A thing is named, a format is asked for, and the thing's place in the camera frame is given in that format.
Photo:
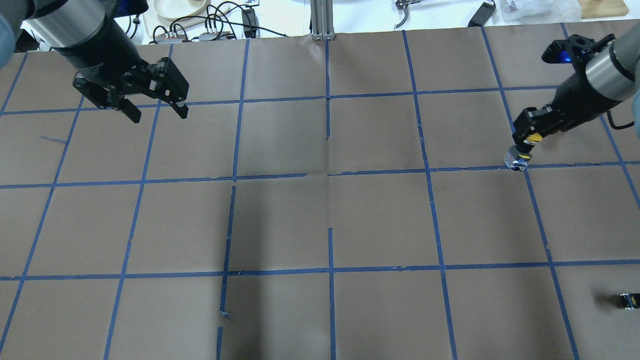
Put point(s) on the green push button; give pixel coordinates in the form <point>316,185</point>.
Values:
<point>629,300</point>

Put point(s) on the aluminium frame post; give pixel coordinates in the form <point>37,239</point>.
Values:
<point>322,20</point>

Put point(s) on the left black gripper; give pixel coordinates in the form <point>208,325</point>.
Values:
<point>96,53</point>

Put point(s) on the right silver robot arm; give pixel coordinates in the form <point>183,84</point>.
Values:
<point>606,73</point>

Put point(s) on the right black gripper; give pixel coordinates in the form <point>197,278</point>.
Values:
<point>570,102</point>

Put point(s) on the beige plate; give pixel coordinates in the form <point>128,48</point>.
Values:
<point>174,9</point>

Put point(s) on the wooden board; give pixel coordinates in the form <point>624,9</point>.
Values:
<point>602,9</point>

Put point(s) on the clear plastic bag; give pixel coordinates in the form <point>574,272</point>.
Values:
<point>540,11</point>

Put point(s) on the yellow push button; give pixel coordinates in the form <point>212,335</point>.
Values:
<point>519,155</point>

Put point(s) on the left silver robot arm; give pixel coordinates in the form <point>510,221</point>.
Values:
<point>60,23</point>

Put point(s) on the black power adapter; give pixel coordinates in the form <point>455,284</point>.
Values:
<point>482,15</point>

